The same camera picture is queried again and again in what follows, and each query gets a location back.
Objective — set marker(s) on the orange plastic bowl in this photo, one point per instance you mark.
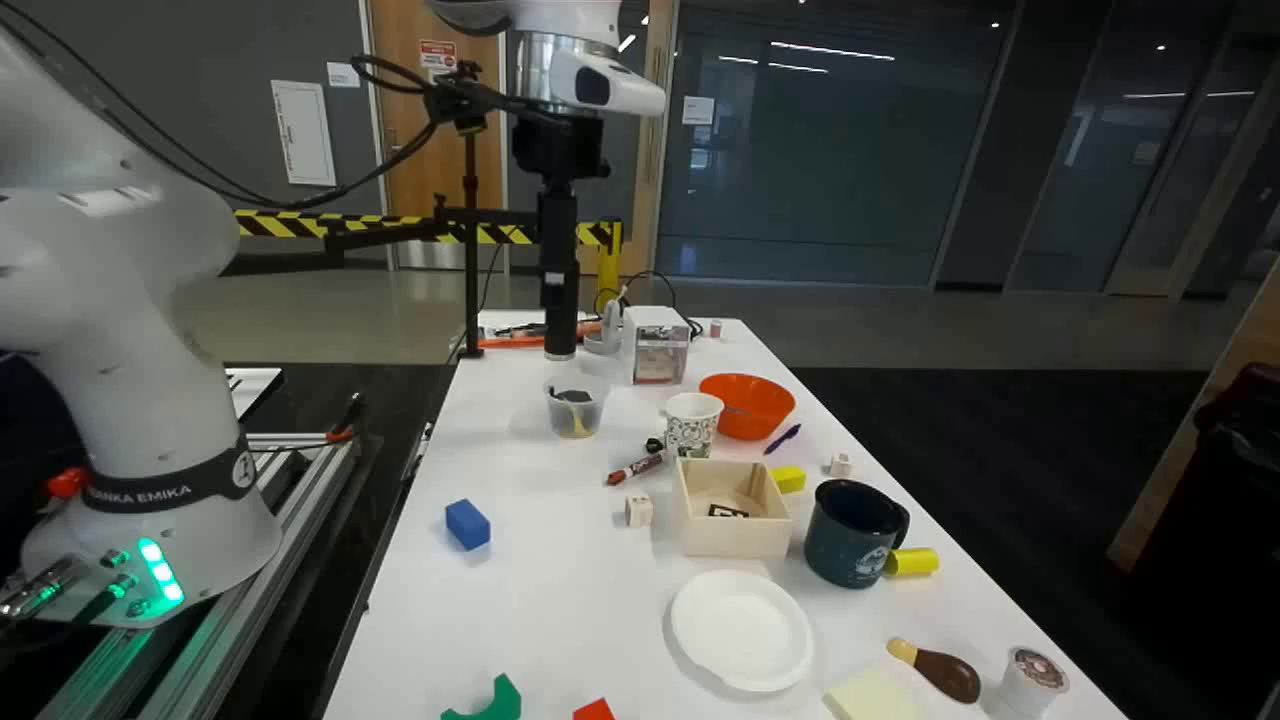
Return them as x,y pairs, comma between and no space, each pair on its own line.
746,406

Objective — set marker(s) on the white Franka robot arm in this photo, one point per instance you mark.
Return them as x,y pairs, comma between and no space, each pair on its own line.
105,265

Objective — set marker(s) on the brown toy drumstick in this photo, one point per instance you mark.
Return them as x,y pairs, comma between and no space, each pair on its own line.
944,672

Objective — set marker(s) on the blue rectangular block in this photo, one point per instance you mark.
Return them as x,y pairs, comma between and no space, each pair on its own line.
467,524

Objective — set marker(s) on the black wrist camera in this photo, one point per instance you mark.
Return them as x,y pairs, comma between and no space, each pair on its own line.
467,98

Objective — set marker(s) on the red cube block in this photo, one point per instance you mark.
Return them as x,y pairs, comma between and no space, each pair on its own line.
593,710

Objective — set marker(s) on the red capped marker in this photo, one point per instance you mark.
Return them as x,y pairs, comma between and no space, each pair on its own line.
636,466

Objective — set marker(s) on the purple pen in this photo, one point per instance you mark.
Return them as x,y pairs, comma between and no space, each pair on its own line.
782,436

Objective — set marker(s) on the pale yellow sticky notes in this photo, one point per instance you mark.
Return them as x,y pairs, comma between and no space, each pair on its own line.
875,696

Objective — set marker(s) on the wooden door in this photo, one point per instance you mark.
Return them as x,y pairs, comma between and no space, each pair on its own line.
412,161

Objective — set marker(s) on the black camera boom stand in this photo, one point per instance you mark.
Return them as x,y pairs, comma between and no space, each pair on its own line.
469,265

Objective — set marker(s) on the white picture toy block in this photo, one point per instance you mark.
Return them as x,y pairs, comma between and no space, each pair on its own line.
632,509

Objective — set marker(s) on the clear container with brown contents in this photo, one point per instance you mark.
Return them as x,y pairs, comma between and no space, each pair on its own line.
662,359

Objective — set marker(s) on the black white tag disc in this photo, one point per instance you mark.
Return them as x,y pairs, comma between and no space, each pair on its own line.
730,509

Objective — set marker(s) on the small patterned die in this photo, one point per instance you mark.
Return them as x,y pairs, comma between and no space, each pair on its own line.
838,466

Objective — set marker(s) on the dark green mug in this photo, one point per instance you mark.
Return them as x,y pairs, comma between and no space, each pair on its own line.
846,540

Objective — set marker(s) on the green arch block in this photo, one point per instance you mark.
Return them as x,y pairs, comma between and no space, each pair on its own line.
484,705

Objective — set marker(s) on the yellow cylinder block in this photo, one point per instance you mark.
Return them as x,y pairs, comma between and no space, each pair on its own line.
915,562

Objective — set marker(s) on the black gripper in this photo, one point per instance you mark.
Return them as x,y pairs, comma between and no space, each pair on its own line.
561,145

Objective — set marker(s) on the orange knob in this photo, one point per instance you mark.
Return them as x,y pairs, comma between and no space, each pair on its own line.
65,487

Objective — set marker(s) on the small white wall label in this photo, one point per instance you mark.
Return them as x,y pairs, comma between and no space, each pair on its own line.
345,74

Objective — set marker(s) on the white paper sheet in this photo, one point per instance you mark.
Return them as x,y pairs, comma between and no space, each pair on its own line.
255,388

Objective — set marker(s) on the patterned paper cup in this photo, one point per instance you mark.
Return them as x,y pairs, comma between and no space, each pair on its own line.
692,424

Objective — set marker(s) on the red white door sign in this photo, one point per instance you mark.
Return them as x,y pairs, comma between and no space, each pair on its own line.
438,63

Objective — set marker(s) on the white round plate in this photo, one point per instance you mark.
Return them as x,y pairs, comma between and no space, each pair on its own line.
743,633

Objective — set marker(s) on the white cup with brown lid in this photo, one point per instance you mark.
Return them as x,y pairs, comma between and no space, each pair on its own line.
1027,685

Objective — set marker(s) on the small clear empty cup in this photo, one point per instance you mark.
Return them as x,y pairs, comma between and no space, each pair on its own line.
604,328

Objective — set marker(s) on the yellow black barrier tape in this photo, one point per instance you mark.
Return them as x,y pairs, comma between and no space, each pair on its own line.
286,225

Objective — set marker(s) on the leaning wooden board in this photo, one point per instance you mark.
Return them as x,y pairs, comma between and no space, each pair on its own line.
1201,424

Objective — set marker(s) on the light brown wooden box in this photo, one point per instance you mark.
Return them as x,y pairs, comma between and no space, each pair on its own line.
730,535

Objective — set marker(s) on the aluminium mounting rail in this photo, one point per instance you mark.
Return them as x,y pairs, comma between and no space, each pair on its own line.
265,535

